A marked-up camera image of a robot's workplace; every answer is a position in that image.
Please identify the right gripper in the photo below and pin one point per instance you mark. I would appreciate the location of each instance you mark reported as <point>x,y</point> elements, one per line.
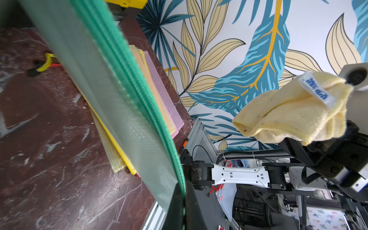
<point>342,161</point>

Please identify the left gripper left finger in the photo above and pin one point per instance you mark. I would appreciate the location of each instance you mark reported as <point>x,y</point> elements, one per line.
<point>175,215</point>

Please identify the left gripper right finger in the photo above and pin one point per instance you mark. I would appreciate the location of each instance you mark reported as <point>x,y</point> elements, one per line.
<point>193,219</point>

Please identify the cream wiping cloth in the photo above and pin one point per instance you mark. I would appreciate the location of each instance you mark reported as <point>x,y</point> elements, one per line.
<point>311,107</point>

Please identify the yellow-green mesh document bag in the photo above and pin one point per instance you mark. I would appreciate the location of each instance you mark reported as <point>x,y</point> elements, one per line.
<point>117,158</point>

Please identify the pink mesh document bag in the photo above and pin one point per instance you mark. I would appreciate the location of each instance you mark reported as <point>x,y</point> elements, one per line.
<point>170,114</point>

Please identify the green-zip clear mesh bag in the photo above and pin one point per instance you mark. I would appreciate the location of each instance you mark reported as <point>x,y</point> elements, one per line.
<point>85,38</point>

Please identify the yellow mesh document bag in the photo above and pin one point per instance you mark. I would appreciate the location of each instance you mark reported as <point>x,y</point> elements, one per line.
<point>155,92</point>

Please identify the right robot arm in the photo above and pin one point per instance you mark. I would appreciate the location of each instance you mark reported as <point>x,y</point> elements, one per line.
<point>274,171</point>

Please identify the yellow black toolbox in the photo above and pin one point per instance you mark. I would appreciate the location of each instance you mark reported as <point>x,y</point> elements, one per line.
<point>138,4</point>

